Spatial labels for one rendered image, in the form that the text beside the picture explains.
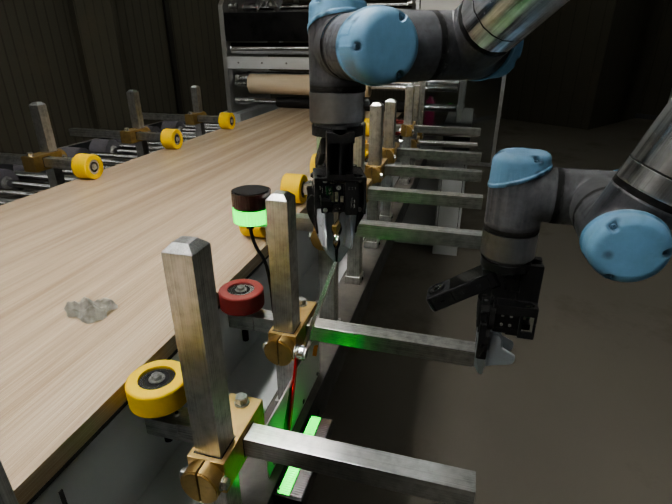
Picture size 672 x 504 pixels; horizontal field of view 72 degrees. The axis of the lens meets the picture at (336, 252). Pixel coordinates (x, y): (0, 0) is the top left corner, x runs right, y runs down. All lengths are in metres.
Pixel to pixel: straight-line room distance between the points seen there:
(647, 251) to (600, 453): 1.50
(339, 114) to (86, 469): 0.60
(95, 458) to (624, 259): 0.72
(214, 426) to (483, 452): 1.37
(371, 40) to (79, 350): 0.58
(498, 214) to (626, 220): 0.19
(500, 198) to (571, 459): 1.39
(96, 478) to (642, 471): 1.68
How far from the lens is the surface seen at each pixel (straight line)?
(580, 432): 2.04
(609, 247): 0.53
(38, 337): 0.85
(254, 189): 0.72
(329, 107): 0.63
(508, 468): 1.82
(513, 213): 0.66
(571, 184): 0.66
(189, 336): 0.52
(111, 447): 0.82
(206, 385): 0.55
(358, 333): 0.80
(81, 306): 0.89
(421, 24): 0.56
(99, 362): 0.75
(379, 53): 0.51
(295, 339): 0.78
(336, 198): 0.65
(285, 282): 0.74
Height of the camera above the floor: 1.31
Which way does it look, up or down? 25 degrees down
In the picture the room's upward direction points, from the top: straight up
